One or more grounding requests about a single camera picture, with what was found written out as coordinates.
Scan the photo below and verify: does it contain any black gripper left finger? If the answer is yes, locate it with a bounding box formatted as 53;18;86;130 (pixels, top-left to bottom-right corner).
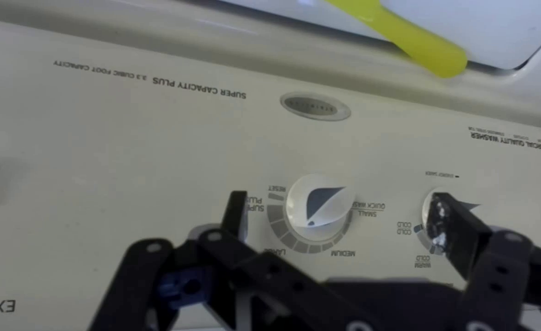
88;189;370;331

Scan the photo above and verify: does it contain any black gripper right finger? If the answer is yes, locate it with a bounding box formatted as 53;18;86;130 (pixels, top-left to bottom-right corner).
425;191;541;331

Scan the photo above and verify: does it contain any white load size knob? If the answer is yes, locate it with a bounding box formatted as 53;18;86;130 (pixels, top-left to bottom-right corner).
283;174;355;246

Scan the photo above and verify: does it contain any white Amana washing machine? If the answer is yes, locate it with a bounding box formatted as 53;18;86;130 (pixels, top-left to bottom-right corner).
0;0;541;331

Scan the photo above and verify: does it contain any oval silver panel badge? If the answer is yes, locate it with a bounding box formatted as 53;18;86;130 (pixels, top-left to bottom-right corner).
278;92;353;123

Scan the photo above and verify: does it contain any yellow-green plastic spatula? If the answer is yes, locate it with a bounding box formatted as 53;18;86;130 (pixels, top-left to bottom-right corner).
326;0;469;79

